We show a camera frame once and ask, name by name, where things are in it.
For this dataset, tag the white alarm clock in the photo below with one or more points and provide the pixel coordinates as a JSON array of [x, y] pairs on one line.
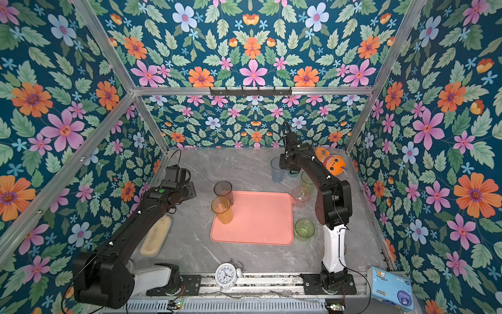
[[227, 275]]

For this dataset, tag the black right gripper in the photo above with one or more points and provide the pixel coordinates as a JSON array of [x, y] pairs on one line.
[[287, 157]]

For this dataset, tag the blue tissue pack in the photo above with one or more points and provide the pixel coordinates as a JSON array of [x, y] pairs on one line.
[[391, 289]]

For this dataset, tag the pink transparent cup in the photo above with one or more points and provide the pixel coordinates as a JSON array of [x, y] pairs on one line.
[[300, 197]]

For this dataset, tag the green tall transparent cup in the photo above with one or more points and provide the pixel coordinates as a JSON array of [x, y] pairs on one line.
[[307, 183]]

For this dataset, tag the pink plastic tray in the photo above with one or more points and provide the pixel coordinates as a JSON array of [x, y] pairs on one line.
[[258, 218]]

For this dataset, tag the orange plush fish toy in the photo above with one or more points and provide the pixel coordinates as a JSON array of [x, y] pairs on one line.
[[332, 162]]

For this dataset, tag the black hook rail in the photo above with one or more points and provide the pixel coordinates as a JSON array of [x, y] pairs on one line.
[[244, 92]]

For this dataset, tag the blue transparent cup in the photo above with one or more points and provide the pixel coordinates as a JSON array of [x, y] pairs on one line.
[[277, 173]]

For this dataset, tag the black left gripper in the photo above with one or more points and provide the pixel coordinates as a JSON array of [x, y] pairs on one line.
[[190, 186]]

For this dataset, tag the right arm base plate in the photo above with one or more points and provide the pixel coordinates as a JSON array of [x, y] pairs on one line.
[[317, 284]]

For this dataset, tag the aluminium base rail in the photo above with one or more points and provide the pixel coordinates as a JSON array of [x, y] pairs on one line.
[[290, 285]]

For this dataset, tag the grey transparent cup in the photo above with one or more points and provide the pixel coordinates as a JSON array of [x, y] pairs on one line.
[[224, 189]]

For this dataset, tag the green short cup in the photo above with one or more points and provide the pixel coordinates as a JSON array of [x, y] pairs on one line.
[[304, 229]]

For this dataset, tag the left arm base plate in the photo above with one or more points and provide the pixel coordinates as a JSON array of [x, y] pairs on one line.
[[184, 284]]

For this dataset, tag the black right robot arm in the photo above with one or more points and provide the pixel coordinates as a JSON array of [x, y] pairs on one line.
[[333, 205]]

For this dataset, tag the yellow transparent cup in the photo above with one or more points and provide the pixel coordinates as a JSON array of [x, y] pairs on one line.
[[221, 207]]

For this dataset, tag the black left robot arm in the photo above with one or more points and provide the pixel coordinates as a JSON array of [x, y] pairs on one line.
[[102, 278]]

